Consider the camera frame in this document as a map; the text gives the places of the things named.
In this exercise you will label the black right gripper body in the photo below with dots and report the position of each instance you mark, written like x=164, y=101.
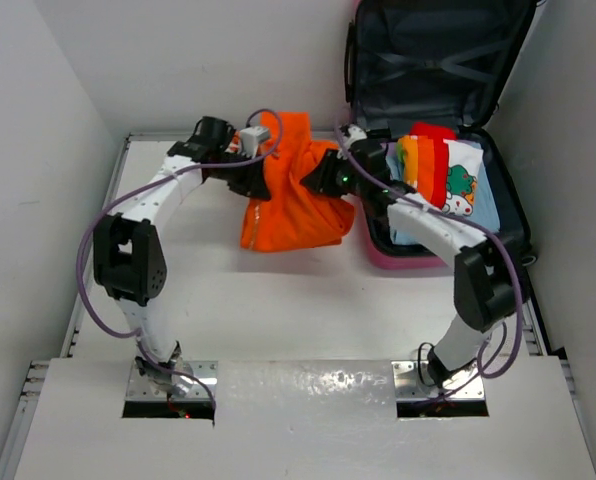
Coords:
x=338, y=176

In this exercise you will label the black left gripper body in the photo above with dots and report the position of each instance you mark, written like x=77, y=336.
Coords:
x=240, y=178

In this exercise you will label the orange jacket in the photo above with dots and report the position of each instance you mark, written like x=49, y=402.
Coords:
x=294, y=218

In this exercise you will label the frog print shirt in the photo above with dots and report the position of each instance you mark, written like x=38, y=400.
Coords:
x=442, y=168

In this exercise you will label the pink suitcase with dark lining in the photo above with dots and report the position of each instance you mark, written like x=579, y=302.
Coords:
x=445, y=63

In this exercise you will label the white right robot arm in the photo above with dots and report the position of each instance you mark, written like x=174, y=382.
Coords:
x=488, y=285

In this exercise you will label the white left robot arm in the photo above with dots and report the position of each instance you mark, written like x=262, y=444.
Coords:
x=128, y=258

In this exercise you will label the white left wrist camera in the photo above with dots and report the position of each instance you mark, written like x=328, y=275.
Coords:
x=251, y=138

